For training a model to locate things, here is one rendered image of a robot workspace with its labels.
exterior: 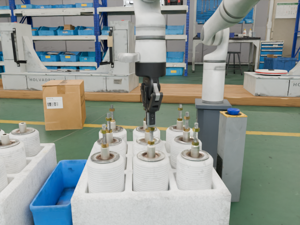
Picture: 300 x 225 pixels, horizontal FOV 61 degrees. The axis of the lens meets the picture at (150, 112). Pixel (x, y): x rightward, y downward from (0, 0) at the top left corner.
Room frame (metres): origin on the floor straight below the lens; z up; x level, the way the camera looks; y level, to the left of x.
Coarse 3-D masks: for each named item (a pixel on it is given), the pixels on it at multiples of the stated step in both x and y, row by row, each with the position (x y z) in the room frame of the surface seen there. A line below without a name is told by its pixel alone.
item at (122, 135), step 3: (99, 132) 0.85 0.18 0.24; (120, 132) 0.83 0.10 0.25; (123, 132) 0.84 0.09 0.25; (99, 135) 0.84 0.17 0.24; (102, 135) 0.82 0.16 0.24; (114, 135) 0.81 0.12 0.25; (117, 135) 0.82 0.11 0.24; (120, 135) 0.82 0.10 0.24; (123, 135) 0.83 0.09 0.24; (126, 135) 0.86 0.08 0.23; (99, 138) 0.84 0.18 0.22; (123, 138) 0.83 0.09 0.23; (126, 138) 0.85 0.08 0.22; (126, 141) 0.86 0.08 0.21; (126, 144) 0.86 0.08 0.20; (126, 147) 0.86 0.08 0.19; (126, 150) 0.85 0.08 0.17; (126, 153) 0.85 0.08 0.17
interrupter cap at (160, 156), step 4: (140, 152) 0.65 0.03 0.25; (144, 152) 0.65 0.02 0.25; (156, 152) 0.65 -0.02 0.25; (160, 152) 0.65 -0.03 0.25; (140, 156) 0.62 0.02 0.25; (144, 156) 0.62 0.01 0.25; (156, 156) 0.63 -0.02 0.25; (160, 156) 0.62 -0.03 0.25; (164, 156) 0.62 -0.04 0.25; (144, 160) 0.60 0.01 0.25; (148, 160) 0.59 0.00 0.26; (152, 160) 0.59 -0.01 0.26; (156, 160) 0.59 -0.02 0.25; (160, 160) 0.60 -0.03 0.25
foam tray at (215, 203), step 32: (128, 160) 0.76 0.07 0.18; (128, 192) 0.57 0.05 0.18; (160, 192) 0.57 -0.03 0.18; (192, 192) 0.57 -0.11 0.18; (224, 192) 0.57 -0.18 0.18; (96, 224) 0.54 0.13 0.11; (128, 224) 0.55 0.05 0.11; (160, 224) 0.55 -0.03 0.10; (192, 224) 0.56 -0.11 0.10; (224, 224) 0.56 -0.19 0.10
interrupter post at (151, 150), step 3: (147, 147) 0.62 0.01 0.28; (150, 147) 0.62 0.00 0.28; (153, 147) 0.62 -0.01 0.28; (147, 150) 0.62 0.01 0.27; (150, 150) 0.62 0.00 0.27; (153, 150) 0.62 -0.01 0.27; (147, 153) 0.62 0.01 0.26; (150, 153) 0.62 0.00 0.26; (153, 153) 0.62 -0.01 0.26; (147, 156) 0.62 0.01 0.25; (150, 156) 0.62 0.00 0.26; (153, 156) 0.62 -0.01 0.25
